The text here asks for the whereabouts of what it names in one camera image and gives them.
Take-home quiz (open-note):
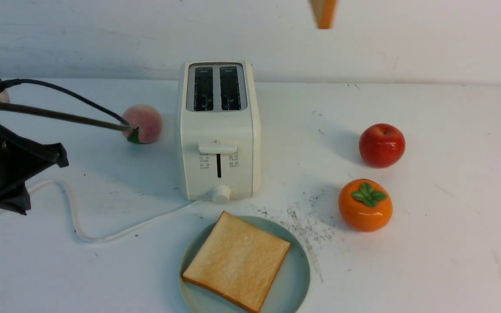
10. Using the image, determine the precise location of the white two-slot toaster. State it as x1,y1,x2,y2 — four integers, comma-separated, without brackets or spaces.
174,60,262,204

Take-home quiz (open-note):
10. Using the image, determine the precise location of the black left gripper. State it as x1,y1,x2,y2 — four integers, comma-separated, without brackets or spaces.
0,125,70,216

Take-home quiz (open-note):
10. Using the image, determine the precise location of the light green round plate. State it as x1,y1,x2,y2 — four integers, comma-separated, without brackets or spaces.
179,216,311,313

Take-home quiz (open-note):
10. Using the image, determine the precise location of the red toy apple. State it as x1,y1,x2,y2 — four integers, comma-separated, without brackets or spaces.
358,123,406,168

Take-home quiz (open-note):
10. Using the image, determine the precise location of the pink toy peach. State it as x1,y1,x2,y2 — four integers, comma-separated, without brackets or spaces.
123,104,163,144

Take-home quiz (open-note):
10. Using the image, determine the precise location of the toast slice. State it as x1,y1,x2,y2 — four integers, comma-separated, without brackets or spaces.
181,211,291,313
309,0,338,30

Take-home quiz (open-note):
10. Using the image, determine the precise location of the orange toy persimmon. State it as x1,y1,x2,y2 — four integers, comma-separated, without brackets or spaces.
337,179,393,233

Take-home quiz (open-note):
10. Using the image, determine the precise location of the white toaster power cord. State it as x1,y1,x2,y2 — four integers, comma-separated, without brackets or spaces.
0,179,204,243

